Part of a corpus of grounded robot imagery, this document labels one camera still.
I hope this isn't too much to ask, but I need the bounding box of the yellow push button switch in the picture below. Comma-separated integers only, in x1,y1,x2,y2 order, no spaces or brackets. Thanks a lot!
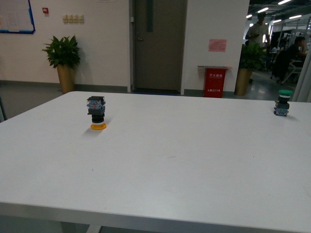
86,96,107,130

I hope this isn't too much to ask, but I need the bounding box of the red fire alarm button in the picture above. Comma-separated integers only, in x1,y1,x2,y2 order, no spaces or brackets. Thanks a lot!
42,7,49,14

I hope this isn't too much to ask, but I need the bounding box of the red fire extinguisher box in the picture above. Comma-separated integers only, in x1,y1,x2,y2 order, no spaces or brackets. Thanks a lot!
197,66,232,98

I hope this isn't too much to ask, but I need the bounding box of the grey door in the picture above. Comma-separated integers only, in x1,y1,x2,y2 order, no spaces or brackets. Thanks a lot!
134,0,188,92

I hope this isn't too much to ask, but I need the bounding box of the pink paper notice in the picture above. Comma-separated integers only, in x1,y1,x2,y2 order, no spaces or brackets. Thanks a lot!
208,39,227,52

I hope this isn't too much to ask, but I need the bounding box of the left potted green plant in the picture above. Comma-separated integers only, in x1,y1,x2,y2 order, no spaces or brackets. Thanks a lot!
43,36,80,94

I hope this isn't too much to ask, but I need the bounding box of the potted green plant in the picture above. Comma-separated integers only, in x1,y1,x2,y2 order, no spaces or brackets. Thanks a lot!
234,43,266,96
43,36,80,94

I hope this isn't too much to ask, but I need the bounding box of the right potted green plant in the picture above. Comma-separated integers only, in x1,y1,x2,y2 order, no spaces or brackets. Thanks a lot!
234,43,266,96

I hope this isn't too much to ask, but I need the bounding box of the standing person in white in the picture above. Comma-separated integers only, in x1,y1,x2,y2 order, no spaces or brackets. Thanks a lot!
245,12,270,47

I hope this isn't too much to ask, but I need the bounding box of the seated person in black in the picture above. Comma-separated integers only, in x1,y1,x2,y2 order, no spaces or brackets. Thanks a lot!
272,36,307,83

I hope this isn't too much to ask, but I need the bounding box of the white office chair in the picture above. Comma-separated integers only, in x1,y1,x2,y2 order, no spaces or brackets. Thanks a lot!
281,60,302,85

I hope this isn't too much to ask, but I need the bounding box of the blue framed notice board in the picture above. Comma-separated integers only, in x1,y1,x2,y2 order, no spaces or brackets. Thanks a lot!
0,0,35,34

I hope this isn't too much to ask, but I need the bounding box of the green push button switch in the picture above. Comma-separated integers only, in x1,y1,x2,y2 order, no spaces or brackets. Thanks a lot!
274,89,293,117

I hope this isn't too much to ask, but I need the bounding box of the beige wall switch panel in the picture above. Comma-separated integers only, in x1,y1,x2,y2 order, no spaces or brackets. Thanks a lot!
62,15,84,24

